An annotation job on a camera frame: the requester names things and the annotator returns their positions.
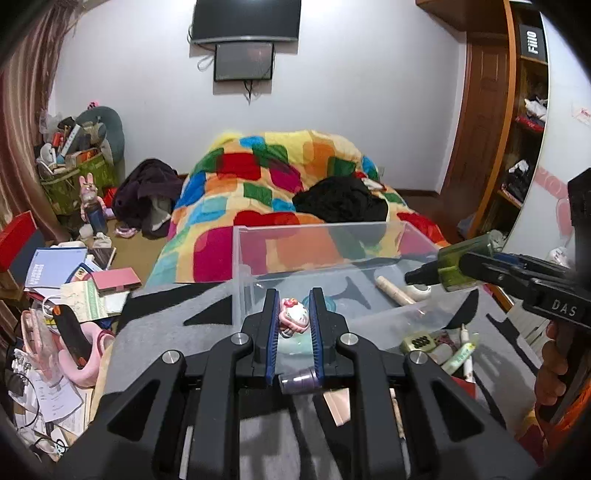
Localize white wardrobe panel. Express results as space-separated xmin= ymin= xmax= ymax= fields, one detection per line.
xmin=501 ymin=0 xmax=591 ymax=278

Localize wooden door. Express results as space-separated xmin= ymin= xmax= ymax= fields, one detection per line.
xmin=441 ymin=32 xmax=513 ymax=204

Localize pink flat box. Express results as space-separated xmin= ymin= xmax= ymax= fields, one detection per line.
xmin=91 ymin=267 xmax=141 ymax=292

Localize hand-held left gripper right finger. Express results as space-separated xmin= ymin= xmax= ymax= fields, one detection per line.
xmin=308 ymin=287 xmax=537 ymax=480

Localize person's right hand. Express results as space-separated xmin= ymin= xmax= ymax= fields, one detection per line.
xmin=534 ymin=320 xmax=571 ymax=407

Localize green bottle with black cap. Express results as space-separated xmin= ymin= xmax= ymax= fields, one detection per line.
xmin=405 ymin=233 xmax=495 ymax=291

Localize green and white booklet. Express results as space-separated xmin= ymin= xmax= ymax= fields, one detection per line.
xmin=60 ymin=281 xmax=112 ymax=321

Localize black and orange cutter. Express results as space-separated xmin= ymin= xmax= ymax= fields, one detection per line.
xmin=52 ymin=305 xmax=93 ymax=370

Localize small wall monitor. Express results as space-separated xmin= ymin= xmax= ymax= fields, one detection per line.
xmin=213 ymin=41 xmax=276 ymax=83

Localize blue notebook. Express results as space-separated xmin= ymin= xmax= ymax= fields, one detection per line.
xmin=25 ymin=249 xmax=88 ymax=288

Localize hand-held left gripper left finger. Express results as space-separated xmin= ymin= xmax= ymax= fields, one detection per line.
xmin=60 ymin=288 xmax=282 ymax=480

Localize clear plastic storage box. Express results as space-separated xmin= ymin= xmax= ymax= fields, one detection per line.
xmin=232 ymin=220 xmax=465 ymax=335

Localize loose white papers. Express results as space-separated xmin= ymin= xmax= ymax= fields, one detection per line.
xmin=14 ymin=364 xmax=84 ymax=425

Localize red box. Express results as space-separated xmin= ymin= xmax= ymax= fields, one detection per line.
xmin=0 ymin=211 xmax=38 ymax=271

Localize green button device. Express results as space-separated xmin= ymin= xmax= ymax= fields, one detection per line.
xmin=401 ymin=331 xmax=437 ymax=354

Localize pink cat figurine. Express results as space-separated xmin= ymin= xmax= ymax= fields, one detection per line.
xmin=279 ymin=298 xmax=309 ymax=340

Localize white pen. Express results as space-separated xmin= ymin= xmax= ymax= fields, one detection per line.
xmin=461 ymin=323 xmax=476 ymax=384

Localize green storage bag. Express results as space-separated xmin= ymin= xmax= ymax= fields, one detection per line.
xmin=41 ymin=152 xmax=116 ymax=215

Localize black cloth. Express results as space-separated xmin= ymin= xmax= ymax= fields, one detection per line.
xmin=293 ymin=176 xmax=389 ymax=224

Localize pink plastic object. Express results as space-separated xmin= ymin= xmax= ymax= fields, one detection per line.
xmin=60 ymin=323 xmax=116 ymax=388

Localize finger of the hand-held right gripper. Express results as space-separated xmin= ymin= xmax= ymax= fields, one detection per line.
xmin=459 ymin=253 xmax=539 ymax=298
xmin=493 ymin=252 xmax=574 ymax=278

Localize colourful patchwork blanket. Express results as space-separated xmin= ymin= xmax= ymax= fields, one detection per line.
xmin=145 ymin=129 xmax=451 ymax=284

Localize green tube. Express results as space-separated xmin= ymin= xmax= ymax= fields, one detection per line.
xmin=441 ymin=339 xmax=478 ymax=374

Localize pink rabbit figure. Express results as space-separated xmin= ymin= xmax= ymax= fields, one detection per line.
xmin=79 ymin=174 xmax=108 ymax=234

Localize dark purple clothes pile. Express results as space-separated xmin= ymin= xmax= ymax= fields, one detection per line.
xmin=112 ymin=158 xmax=184 ymax=238

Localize grey neck pillow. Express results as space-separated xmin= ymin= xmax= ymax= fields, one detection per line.
xmin=76 ymin=106 xmax=125 ymax=164

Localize purple bottle with black cap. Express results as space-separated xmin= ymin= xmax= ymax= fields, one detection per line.
xmin=278 ymin=367 xmax=320 ymax=395

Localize wooden bookshelf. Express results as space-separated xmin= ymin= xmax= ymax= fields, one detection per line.
xmin=416 ymin=0 xmax=550 ymax=241

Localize striped curtain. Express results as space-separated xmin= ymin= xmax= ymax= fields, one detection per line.
xmin=0 ymin=0 xmax=70 ymax=241

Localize grey and black blanket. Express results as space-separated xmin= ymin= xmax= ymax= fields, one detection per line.
xmin=92 ymin=272 xmax=546 ymax=480

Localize wall television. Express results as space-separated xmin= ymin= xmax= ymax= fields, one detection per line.
xmin=191 ymin=0 xmax=302 ymax=45

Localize cream tube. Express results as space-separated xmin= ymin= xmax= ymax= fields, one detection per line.
xmin=375 ymin=275 xmax=417 ymax=306

